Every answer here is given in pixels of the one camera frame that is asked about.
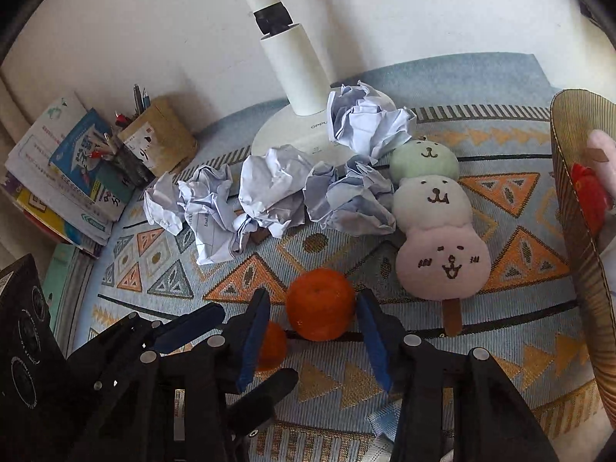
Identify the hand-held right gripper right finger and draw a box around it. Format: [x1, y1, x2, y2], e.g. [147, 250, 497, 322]
[356, 289, 559, 462]

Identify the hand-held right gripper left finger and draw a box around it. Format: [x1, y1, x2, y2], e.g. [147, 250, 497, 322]
[96, 289, 271, 462]

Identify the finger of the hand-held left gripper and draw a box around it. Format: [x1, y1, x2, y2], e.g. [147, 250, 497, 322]
[67, 302, 227, 395]
[225, 368, 300, 444]

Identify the small orange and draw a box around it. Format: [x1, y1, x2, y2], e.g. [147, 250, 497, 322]
[255, 320, 290, 372]

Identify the large orange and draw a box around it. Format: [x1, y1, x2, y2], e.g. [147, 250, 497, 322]
[286, 268, 358, 341]

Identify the three-ball dango plush toy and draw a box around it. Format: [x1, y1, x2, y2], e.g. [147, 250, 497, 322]
[586, 129, 616, 169]
[389, 137, 492, 338]

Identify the pile of papers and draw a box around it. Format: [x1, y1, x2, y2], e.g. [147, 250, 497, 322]
[143, 82, 418, 265]

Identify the amber ribbed glass bowl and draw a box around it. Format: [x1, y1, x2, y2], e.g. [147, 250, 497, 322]
[550, 88, 616, 427]

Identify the orange snack packet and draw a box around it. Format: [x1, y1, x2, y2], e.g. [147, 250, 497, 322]
[570, 162, 612, 236]

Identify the patterned blue table mat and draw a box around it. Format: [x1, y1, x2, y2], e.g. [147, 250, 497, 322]
[72, 53, 616, 462]

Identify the stack of green books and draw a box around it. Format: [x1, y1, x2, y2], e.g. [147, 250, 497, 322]
[43, 243, 92, 347]

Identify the dark mesh pen holder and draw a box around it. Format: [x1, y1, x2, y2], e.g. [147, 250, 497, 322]
[108, 142, 155, 188]

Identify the brown paper pen holder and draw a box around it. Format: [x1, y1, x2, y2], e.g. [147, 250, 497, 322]
[118, 96, 199, 177]

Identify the stack of colourful workbooks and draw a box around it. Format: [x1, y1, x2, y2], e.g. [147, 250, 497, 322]
[4, 90, 138, 257]

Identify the bunch of pens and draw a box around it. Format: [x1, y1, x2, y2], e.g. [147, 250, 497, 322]
[132, 84, 152, 116]

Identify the white desk lamp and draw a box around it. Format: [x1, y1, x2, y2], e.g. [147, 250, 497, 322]
[222, 0, 386, 167]

